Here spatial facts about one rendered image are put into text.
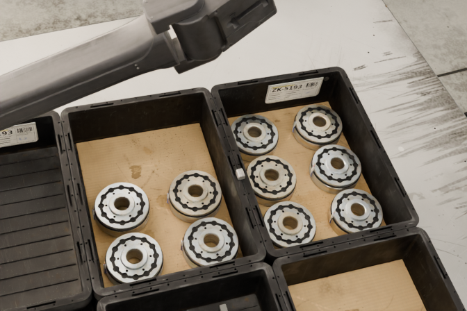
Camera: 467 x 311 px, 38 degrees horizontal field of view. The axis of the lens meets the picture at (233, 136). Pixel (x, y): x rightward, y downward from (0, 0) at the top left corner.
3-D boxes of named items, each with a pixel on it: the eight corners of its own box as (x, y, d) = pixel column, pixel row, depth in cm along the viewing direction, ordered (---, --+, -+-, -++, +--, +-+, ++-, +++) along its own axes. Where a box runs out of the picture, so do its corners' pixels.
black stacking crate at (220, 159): (64, 144, 141) (60, 110, 132) (203, 121, 149) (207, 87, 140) (99, 324, 120) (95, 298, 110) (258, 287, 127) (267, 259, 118)
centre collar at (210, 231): (196, 230, 127) (197, 229, 126) (222, 228, 128) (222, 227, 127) (199, 254, 124) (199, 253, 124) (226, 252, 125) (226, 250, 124)
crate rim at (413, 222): (207, 92, 141) (208, 85, 139) (340, 72, 149) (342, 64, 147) (267, 265, 119) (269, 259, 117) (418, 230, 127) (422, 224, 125)
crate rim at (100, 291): (60, 116, 134) (58, 108, 132) (207, 92, 141) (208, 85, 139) (94, 304, 112) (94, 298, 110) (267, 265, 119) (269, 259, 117)
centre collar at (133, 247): (117, 250, 123) (117, 248, 122) (142, 241, 124) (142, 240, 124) (125, 273, 120) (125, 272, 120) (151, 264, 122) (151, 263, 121)
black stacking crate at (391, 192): (205, 121, 149) (209, 87, 140) (329, 101, 156) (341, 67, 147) (260, 287, 127) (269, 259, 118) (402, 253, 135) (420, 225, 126)
